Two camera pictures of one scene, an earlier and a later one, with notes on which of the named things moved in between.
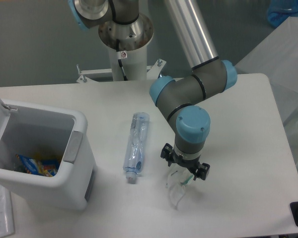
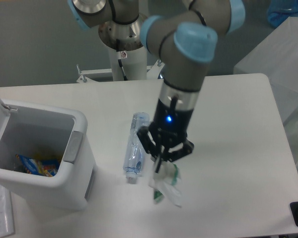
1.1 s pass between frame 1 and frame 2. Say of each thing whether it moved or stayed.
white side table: stayed
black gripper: moved
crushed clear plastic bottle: stayed
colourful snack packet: stayed
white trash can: stayed
